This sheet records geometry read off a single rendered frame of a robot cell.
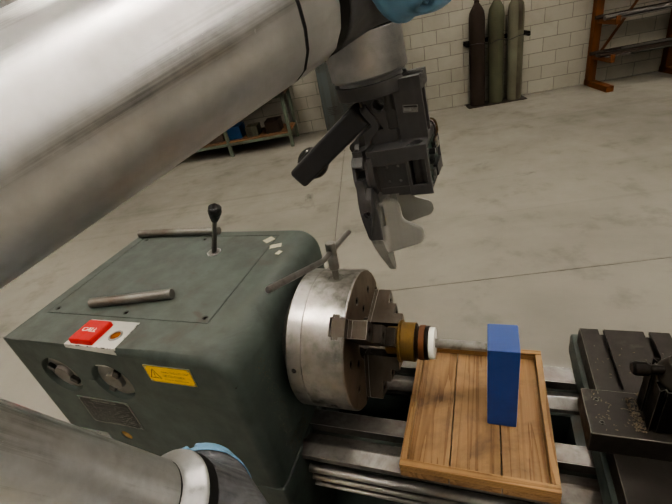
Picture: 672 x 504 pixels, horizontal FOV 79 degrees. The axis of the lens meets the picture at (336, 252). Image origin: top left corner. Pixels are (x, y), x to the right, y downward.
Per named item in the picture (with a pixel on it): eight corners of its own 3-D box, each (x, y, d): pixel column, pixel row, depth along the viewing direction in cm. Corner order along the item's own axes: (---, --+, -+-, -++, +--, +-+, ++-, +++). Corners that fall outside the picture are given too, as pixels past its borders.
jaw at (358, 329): (347, 346, 91) (329, 339, 80) (349, 324, 92) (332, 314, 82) (396, 350, 87) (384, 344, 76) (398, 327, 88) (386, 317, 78)
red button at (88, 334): (72, 346, 83) (66, 338, 82) (94, 326, 88) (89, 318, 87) (93, 348, 81) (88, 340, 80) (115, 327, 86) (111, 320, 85)
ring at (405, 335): (380, 338, 86) (425, 342, 82) (389, 310, 93) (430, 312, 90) (386, 370, 90) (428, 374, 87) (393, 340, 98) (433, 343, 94)
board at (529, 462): (400, 475, 87) (398, 464, 85) (421, 352, 115) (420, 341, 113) (560, 505, 76) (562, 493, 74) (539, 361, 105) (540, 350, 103)
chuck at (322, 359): (317, 437, 90) (288, 319, 77) (355, 345, 116) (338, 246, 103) (356, 444, 87) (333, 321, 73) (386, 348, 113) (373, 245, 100)
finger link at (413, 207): (438, 245, 51) (424, 185, 45) (392, 247, 54) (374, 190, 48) (441, 228, 53) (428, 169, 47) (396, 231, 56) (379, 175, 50)
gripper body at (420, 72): (434, 201, 41) (413, 76, 35) (355, 208, 45) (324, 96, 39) (444, 170, 47) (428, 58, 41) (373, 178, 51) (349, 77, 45)
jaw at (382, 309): (353, 319, 95) (364, 282, 103) (357, 332, 98) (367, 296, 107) (400, 322, 91) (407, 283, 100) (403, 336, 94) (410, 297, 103)
